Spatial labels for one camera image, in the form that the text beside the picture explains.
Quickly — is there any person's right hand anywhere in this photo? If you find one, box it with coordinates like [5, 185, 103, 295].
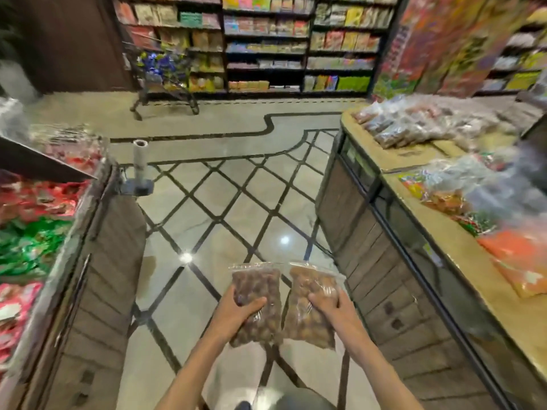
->
[307, 288, 362, 343]

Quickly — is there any person's left hand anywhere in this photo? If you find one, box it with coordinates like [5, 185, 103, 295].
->
[211, 284, 268, 342]

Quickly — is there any dark brown nut bag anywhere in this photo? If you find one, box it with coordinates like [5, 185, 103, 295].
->
[228, 263, 283, 348]

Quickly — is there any light brown nut bag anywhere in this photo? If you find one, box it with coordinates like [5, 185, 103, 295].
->
[281, 262, 346, 350]

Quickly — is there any person's left forearm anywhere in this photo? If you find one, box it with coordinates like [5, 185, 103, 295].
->
[155, 331, 240, 410]

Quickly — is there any person's right forearm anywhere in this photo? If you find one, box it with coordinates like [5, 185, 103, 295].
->
[342, 329, 424, 410]

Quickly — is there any wooden display counter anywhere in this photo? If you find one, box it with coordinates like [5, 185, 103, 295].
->
[315, 107, 547, 410]

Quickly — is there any plastic bag roll holder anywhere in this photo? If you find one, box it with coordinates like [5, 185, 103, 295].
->
[120, 139, 154, 197]

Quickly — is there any wooden candy bin counter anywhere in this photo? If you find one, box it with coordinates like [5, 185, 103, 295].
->
[0, 136, 148, 410]

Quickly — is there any pile of colourful snack bags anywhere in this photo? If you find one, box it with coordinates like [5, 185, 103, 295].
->
[399, 145, 547, 237]

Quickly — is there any orange snack bag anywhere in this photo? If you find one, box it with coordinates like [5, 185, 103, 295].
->
[476, 228, 547, 298]

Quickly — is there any pile of clear snack bags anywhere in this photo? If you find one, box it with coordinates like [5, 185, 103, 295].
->
[352, 94, 543, 151]

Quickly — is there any pile of green candy packets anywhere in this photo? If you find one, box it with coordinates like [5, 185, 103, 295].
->
[0, 218, 73, 280]

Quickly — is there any pile of red candy packets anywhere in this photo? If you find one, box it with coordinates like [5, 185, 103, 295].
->
[0, 124, 107, 363]

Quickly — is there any shopping cart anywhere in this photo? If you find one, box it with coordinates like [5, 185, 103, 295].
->
[122, 42, 201, 122]

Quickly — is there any dark shelving unit with packets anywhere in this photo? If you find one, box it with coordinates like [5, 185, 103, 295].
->
[109, 0, 404, 99]

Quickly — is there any colourful hanging goods display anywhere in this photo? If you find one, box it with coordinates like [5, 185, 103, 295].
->
[372, 0, 539, 101]

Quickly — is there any side shelf with packets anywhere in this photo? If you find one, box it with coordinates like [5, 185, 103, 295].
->
[474, 8, 547, 98]

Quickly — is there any dark wooden door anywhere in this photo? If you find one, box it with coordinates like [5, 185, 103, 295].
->
[17, 0, 135, 93]

